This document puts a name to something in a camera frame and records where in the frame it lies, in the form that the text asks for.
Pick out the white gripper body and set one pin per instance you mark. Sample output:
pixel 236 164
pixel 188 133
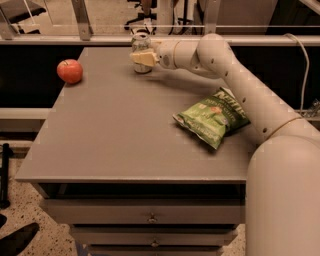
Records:
pixel 165 53

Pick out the green white 7up can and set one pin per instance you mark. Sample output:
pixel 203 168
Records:
pixel 140 41

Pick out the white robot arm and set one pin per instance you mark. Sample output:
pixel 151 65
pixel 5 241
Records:
pixel 283 177

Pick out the black office chair base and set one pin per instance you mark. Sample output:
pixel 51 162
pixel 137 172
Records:
pixel 146 16

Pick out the red apple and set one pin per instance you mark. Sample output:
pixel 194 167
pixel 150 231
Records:
pixel 70 71

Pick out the green kettle chips bag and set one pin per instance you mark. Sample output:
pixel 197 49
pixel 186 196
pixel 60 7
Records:
pixel 213 117

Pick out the grey drawer cabinet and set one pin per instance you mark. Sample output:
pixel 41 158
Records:
pixel 110 153

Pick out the metal glass railing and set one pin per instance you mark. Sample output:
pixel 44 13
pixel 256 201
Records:
pixel 101 22

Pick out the top drawer metal knob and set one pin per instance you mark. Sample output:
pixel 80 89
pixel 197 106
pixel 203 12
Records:
pixel 152 219

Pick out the drawer metal knob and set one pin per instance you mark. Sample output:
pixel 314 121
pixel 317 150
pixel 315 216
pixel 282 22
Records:
pixel 154 243
pixel 152 219

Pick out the black stand at left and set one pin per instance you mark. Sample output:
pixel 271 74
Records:
pixel 4 175

